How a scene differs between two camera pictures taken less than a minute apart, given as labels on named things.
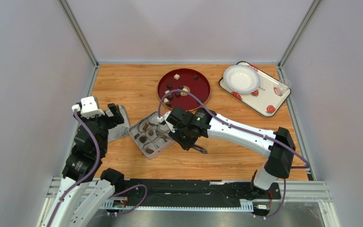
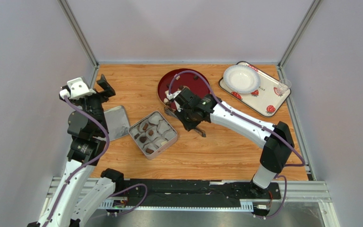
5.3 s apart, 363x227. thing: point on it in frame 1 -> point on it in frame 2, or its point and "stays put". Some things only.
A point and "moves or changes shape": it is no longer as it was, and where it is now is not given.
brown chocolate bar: (149, 151) stays put
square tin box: (151, 136) stays put
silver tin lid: (120, 127) stays put
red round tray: (188, 80) stays put
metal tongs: (197, 147) moves or changes shape
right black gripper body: (183, 135) -> (184, 111)
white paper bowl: (242, 79) stays put
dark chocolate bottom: (142, 139) stays put
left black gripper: (117, 117) -> (108, 91)
